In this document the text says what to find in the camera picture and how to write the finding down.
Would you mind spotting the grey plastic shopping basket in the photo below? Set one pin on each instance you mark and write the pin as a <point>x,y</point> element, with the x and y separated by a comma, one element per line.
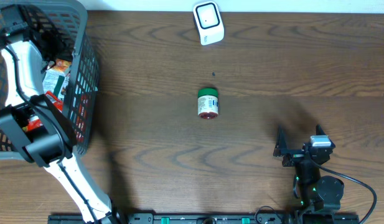
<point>69,18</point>

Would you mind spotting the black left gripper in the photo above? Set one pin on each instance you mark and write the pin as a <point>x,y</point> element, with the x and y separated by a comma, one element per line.
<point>53,43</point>

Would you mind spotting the white barcode scanner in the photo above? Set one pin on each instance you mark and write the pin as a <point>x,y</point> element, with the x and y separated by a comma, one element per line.
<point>208,22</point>

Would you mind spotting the red snack bag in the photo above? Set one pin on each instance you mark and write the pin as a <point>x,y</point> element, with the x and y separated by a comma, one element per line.
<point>54,101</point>

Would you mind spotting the green lid spice jar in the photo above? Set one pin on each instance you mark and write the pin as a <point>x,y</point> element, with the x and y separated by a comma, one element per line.
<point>207,103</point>

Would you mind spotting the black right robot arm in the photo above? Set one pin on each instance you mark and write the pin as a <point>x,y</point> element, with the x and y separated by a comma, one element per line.
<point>318,193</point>

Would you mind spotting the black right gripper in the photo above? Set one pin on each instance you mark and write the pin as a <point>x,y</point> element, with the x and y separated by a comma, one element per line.
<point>294,156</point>

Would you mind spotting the green white flat package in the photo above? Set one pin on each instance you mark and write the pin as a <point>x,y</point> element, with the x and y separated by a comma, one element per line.
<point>56,82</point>

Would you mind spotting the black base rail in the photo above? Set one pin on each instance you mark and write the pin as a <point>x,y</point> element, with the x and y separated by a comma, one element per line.
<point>264,218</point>

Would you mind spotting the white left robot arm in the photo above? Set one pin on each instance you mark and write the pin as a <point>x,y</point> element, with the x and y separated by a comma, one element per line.
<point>38,130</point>

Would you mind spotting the small orange box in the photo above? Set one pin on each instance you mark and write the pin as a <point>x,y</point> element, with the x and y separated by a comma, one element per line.
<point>61,66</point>

